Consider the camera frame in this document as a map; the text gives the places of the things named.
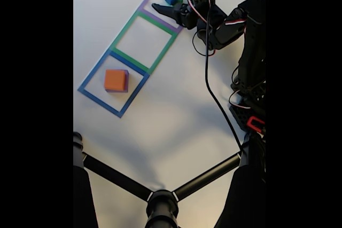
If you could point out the black tripod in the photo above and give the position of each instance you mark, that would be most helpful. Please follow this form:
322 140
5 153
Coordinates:
160 206

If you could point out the large purple cube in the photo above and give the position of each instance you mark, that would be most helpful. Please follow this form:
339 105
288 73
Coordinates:
126 83

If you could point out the green square tape frame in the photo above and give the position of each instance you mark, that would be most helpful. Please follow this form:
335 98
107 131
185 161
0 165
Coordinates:
128 57

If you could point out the blue square tape frame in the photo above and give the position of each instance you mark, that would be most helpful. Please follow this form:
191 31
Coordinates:
101 103

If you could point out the large orange cube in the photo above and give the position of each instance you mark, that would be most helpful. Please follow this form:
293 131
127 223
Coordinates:
115 78

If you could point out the red clamp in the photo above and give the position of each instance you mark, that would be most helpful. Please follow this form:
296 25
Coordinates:
251 124

